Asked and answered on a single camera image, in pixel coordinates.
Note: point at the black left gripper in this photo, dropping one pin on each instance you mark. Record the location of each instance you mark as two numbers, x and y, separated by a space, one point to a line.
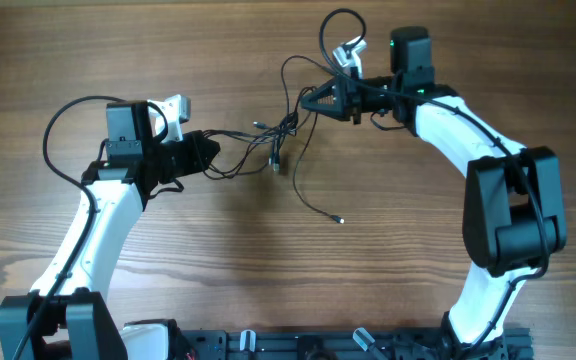
197 161

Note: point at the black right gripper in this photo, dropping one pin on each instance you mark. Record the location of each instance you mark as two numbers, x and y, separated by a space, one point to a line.
347 98

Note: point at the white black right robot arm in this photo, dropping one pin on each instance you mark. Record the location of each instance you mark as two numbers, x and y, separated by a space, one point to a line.
513 216

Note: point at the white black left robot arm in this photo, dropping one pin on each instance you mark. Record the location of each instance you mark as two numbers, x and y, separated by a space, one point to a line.
64 315

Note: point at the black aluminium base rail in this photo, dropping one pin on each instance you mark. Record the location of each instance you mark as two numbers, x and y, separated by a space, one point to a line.
404 343

